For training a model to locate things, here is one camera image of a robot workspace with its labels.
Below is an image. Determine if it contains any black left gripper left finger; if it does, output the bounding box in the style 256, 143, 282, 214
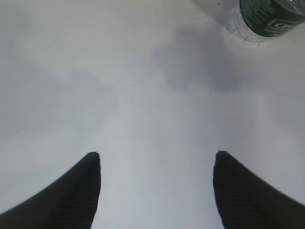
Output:
0, 152, 101, 229

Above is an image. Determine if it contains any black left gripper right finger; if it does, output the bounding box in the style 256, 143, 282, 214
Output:
213, 151, 305, 229

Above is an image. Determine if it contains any clear water bottle green label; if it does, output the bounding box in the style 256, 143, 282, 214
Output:
227, 0, 305, 44

